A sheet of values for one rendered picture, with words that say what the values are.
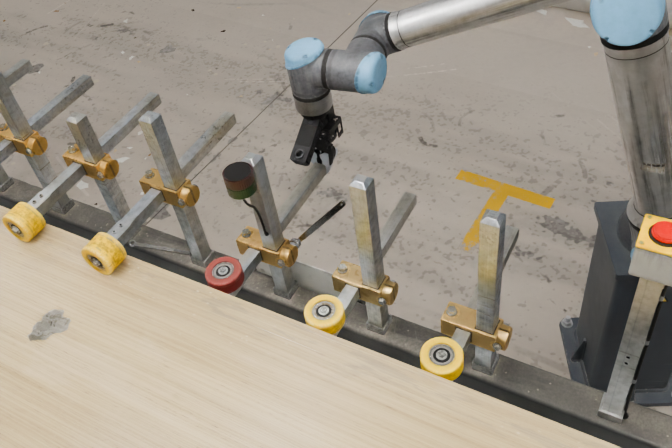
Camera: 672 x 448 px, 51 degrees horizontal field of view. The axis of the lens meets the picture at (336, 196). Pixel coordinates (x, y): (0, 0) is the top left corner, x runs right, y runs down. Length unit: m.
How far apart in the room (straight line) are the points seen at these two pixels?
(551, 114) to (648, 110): 1.86
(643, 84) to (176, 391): 1.03
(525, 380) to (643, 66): 0.67
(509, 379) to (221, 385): 0.60
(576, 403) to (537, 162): 1.65
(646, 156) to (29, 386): 1.28
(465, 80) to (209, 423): 2.48
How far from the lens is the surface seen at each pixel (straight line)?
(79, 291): 1.63
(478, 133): 3.18
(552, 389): 1.57
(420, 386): 1.32
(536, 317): 2.53
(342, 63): 1.55
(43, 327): 1.60
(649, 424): 1.57
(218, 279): 1.52
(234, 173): 1.40
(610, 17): 1.33
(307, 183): 1.74
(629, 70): 1.40
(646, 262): 1.15
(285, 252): 1.59
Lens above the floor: 2.04
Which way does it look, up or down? 44 degrees down
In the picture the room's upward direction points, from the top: 9 degrees counter-clockwise
